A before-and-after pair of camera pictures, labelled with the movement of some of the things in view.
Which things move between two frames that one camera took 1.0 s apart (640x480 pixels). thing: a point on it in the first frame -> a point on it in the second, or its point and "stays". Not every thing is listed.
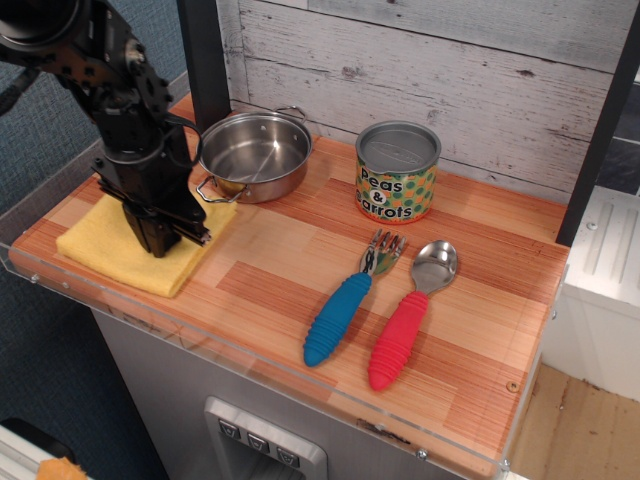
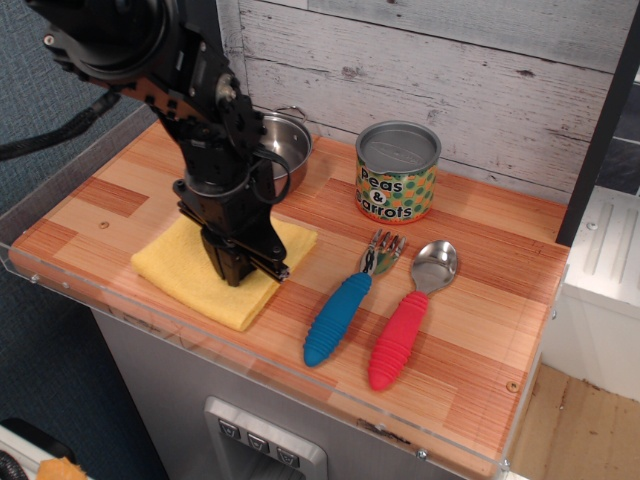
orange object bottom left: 59,468 stays
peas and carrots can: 395,178 stays
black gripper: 159,180 -> 241,217
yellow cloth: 105,239 -> 177,254
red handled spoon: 432,263 stays
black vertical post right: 591,175 stays
